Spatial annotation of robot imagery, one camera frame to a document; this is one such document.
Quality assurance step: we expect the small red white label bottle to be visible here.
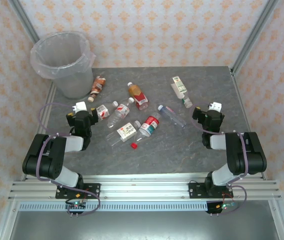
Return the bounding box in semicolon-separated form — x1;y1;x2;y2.
91;100;119;121

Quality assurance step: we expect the clear bottle blue cap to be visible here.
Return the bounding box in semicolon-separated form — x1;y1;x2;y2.
157;104;187;129

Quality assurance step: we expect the brown label bottle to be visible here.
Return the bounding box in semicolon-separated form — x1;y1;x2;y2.
87;75;107;103

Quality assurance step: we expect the green and white label bottle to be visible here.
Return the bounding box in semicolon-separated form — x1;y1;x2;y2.
170;76;193;109

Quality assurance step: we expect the amber bottle red label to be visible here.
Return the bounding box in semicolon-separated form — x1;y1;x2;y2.
127;82;149;111

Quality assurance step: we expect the red teal label bottle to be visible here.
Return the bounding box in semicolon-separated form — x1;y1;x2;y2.
130;112;162;150

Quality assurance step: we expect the translucent grey plastic bin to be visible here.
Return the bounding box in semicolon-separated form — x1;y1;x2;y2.
30;30;97;100

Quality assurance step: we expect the clear plastic bin liner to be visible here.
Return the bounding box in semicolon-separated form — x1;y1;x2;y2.
30;30;97;80

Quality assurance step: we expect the clear bottle red white label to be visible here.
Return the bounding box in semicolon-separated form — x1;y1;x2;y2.
106;97;135;129

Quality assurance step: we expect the cream label bottle white cap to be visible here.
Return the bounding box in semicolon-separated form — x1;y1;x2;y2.
106;120;142;147

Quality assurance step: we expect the metal lower shelf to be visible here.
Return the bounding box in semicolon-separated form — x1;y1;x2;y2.
0;199;284;240

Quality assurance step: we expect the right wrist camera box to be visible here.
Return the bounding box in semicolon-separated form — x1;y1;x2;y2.
208;101;223;113

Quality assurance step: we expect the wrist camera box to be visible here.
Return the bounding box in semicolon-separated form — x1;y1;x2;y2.
208;101;223;113
72;101;88;113

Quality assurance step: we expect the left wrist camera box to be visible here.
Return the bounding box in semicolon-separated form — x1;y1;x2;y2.
72;101;88;113

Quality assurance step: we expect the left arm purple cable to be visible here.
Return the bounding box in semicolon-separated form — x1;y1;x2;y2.
36;102;101;218

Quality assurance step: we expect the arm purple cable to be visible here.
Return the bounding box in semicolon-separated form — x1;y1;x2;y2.
36;102;101;218
190;102;247;216

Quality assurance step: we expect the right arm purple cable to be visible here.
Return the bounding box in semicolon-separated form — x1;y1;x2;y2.
190;102;247;216

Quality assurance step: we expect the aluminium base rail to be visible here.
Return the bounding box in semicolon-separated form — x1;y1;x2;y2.
8;174;281;201

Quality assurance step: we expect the aluminium frame post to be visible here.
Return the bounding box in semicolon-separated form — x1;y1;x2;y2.
231;0;280;76
8;0;41;45

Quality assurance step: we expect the white slotted cable duct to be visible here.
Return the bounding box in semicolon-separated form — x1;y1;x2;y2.
19;202;209;211

